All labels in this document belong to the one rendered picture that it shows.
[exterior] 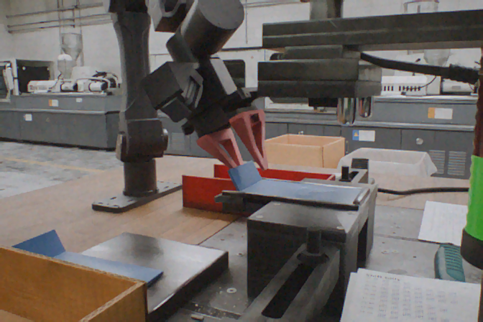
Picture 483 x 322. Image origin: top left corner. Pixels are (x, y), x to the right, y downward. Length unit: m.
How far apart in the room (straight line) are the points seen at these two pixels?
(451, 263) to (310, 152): 2.30
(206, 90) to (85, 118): 7.20
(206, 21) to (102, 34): 9.81
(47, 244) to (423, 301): 0.39
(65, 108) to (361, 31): 7.76
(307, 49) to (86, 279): 0.29
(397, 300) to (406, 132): 4.62
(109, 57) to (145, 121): 9.32
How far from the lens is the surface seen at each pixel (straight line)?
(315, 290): 0.30
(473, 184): 0.20
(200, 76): 0.48
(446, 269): 0.49
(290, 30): 0.44
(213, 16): 0.46
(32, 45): 12.29
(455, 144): 4.93
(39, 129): 8.75
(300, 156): 2.78
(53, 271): 0.39
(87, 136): 7.68
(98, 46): 10.33
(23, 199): 0.90
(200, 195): 0.72
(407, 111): 4.93
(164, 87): 0.45
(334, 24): 0.43
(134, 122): 0.75
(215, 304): 0.43
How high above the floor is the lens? 1.11
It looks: 9 degrees down
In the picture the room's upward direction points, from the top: straight up
